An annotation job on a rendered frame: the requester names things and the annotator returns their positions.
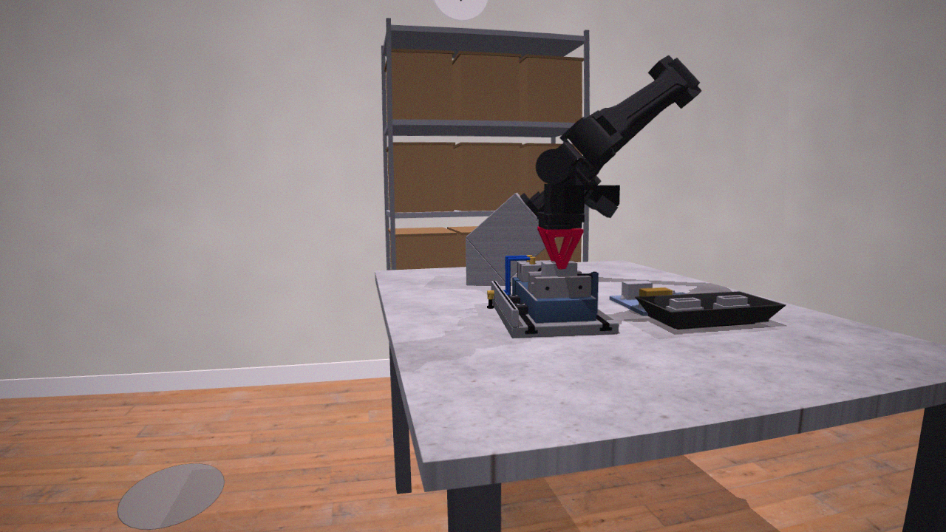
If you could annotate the yellow rectangular block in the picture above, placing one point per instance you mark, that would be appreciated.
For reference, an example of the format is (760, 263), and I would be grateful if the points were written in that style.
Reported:
(659, 291)

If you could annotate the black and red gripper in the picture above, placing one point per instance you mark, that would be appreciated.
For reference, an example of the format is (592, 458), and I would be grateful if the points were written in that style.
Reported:
(554, 212)

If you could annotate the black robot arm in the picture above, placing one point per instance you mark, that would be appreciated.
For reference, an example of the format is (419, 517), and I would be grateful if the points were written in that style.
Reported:
(611, 128)

